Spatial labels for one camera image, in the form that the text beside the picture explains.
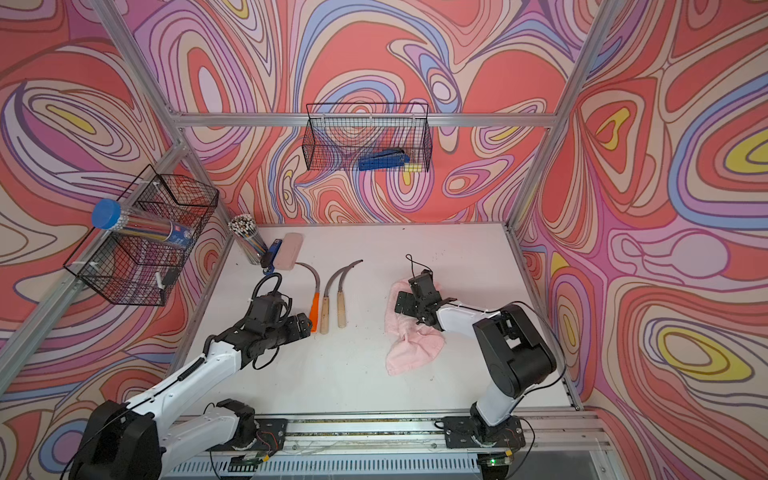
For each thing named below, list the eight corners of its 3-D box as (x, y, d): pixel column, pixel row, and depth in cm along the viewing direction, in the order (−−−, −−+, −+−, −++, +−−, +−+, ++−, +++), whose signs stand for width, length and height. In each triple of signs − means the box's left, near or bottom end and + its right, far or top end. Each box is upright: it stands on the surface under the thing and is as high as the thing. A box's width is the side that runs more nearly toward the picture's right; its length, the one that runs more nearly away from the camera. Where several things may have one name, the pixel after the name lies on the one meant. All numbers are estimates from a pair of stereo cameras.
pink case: (275, 270, 108) (273, 265, 106) (285, 237, 119) (283, 232, 116) (296, 270, 108) (294, 265, 106) (304, 237, 119) (303, 232, 116)
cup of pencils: (245, 264, 109) (224, 230, 95) (252, 248, 115) (232, 213, 100) (266, 264, 109) (248, 230, 95) (271, 248, 115) (255, 213, 100)
